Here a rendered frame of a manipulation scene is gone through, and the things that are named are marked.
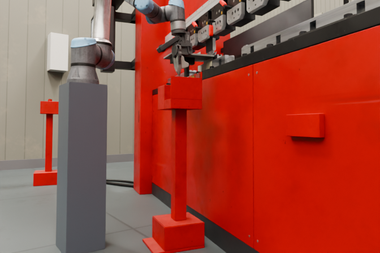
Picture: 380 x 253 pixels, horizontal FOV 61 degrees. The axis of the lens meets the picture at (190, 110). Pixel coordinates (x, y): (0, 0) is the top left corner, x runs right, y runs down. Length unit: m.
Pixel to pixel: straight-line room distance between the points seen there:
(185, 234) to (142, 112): 1.40
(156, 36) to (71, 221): 1.78
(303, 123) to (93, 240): 1.09
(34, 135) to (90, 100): 3.24
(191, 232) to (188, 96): 0.64
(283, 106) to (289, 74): 0.11
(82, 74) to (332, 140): 1.11
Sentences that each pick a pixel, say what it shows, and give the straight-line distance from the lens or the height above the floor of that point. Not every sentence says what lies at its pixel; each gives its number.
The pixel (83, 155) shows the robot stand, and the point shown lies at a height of 0.44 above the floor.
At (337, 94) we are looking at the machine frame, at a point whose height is 0.67.
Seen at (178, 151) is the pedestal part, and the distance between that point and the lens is 1.60.
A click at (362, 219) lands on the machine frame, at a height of 0.35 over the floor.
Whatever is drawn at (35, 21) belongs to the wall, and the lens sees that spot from 4.96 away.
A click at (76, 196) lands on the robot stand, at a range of 1.59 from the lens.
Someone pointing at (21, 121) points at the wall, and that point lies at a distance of 4.75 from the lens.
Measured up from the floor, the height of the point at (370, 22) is 0.84.
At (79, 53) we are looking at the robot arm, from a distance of 1.63.
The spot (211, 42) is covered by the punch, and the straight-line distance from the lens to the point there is 2.05.
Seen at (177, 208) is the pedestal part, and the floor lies 0.18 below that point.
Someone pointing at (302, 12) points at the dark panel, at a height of 1.28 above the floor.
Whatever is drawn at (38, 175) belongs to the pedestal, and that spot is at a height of 0.10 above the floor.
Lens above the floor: 0.59
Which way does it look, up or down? 2 degrees up
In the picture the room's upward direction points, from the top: straight up
